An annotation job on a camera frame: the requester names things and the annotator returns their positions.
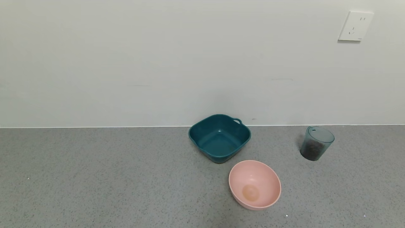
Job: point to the dark brown solid pellets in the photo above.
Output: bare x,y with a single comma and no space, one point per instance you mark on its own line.
312,150

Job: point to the pink plastic bowl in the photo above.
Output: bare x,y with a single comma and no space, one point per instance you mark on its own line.
254,185

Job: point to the teal square plastic basin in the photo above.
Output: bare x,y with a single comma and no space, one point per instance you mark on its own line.
218,142

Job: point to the white wall socket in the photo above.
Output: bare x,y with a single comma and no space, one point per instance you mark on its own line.
356,27

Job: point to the translucent ribbed blue cup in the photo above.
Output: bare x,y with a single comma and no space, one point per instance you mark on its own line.
318,144

